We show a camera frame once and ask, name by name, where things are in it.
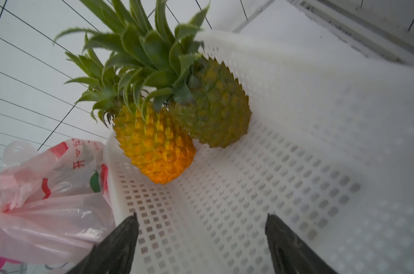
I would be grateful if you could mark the yellow green pineapple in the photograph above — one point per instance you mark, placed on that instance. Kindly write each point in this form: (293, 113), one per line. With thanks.
(201, 94)

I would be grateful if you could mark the orange yellow pineapple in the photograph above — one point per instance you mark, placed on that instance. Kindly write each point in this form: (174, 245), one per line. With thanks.
(129, 79)

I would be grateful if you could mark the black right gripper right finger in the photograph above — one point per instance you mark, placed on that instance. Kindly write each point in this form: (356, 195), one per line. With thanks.
(290, 255)

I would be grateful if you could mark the pink plastic bag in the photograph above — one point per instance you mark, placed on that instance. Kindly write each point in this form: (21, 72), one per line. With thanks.
(54, 206)

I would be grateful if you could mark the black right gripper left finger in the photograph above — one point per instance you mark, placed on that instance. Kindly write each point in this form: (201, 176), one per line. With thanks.
(115, 254)

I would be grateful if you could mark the white plastic perforated basket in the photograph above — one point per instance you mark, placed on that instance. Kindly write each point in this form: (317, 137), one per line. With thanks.
(330, 151)

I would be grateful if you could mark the pink silver cup stand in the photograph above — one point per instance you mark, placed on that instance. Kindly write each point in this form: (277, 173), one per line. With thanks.
(8, 266)

